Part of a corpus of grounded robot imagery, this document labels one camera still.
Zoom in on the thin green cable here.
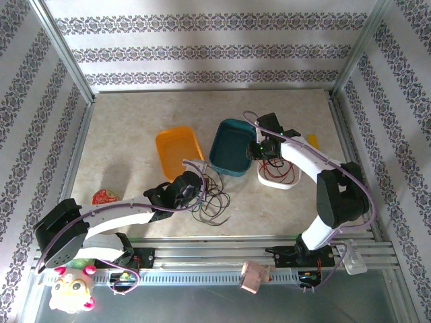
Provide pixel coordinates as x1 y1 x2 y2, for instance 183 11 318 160
189 198 211 223

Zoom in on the thin black cable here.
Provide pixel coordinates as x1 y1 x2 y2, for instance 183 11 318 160
201 170 232 211
198 201 232 229

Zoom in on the teal plastic bin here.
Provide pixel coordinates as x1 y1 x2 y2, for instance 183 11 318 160
208 118 259 178

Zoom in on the white plastic bin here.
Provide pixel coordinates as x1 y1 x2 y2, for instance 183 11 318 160
257 157 301 190

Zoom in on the orange plastic bin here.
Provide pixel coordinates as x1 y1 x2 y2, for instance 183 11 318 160
155 125 205 181

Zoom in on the red printed tape roll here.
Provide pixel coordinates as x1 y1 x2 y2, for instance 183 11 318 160
92 188 119 207

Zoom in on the small circuit board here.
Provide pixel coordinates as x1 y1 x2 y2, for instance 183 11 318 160
109 271 141 291
298 271 323 290

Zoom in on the white pink plush toy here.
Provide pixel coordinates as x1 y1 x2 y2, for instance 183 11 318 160
48 258 98 314

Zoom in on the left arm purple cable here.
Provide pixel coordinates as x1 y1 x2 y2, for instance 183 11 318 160
34 160 208 296

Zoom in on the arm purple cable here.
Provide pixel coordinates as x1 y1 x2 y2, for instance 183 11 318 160
34 160 208 296
242 110 377 293

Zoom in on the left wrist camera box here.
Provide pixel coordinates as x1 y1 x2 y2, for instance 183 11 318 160
182 158 209 172

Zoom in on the aluminium front rail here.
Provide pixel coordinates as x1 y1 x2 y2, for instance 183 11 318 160
32 236 397 271

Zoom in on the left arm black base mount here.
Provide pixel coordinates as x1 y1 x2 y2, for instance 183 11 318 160
96 247 156 271

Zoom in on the aluminium side rail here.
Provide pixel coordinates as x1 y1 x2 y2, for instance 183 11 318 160
42 100 96 245
327 94 391 243

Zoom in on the slotted grey cable duct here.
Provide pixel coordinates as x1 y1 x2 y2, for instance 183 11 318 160
37 271 325 287

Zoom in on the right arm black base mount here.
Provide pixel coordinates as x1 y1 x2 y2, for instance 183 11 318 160
265 244 336 269

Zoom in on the grey metal base plate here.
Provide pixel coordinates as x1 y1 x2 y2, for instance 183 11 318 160
32 279 403 323

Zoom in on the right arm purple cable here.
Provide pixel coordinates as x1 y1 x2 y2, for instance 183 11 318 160
242 110 377 293

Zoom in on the aluminium frame post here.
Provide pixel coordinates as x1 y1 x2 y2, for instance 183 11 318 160
29 0 97 104
329 0 395 100

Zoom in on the clear plastic bracket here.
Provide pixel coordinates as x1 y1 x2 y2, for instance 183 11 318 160
335 243 368 276

